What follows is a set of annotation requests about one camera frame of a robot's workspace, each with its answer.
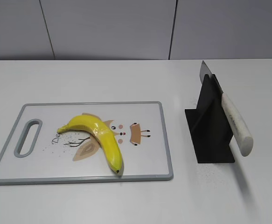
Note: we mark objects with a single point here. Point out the knife with white handle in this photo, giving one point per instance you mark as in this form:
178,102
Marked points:
239,128

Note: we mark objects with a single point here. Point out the yellow plastic banana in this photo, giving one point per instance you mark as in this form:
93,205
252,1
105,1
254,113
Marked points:
102,133

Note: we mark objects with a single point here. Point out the white cutting board grey rim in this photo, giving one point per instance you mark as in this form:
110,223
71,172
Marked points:
34,153

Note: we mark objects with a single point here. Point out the black knife stand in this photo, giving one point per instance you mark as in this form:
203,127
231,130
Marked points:
209,128

